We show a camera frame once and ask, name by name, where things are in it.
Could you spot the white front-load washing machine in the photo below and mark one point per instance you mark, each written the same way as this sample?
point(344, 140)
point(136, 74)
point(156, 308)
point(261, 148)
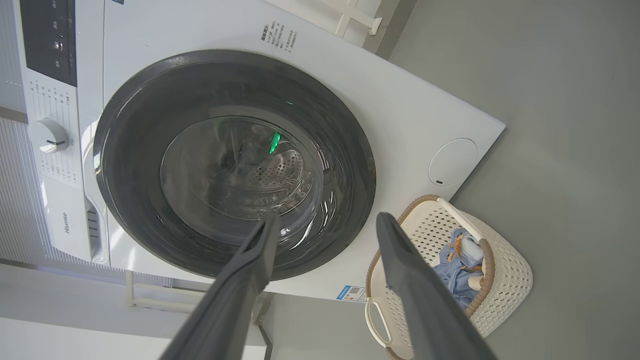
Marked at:
point(400, 100)

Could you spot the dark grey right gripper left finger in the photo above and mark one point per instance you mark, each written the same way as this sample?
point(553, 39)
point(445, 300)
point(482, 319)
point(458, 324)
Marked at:
point(235, 290)

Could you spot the cream perforated laundry basket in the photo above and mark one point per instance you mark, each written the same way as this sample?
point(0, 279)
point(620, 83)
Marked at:
point(510, 280)

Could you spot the blue energy label sticker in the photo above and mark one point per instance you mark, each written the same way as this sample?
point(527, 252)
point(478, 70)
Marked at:
point(351, 293)

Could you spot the white washing machine dial knob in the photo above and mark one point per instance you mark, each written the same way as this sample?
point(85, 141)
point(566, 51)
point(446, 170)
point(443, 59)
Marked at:
point(49, 136)

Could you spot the white metal railing frame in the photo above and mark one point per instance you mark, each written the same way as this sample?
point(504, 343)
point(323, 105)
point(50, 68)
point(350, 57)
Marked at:
point(352, 17)

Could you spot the round dark glass washer door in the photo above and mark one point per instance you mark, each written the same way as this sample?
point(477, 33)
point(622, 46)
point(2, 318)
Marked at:
point(130, 150)

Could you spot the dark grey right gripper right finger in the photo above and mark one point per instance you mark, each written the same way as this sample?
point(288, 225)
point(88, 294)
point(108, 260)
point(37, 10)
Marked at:
point(425, 310)

